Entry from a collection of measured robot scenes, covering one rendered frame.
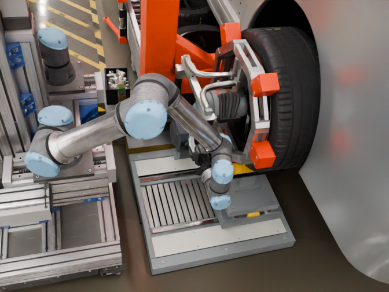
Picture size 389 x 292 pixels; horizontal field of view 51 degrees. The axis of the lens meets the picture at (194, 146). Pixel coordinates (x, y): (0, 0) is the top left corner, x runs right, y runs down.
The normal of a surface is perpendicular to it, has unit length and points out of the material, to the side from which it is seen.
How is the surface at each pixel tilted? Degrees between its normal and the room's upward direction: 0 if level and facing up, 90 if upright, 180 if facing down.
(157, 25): 90
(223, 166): 0
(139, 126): 86
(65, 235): 0
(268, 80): 35
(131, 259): 0
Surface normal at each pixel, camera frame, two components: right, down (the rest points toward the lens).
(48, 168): -0.16, 0.77
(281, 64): 0.20, -0.33
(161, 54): 0.26, 0.74
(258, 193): 0.11, -0.66
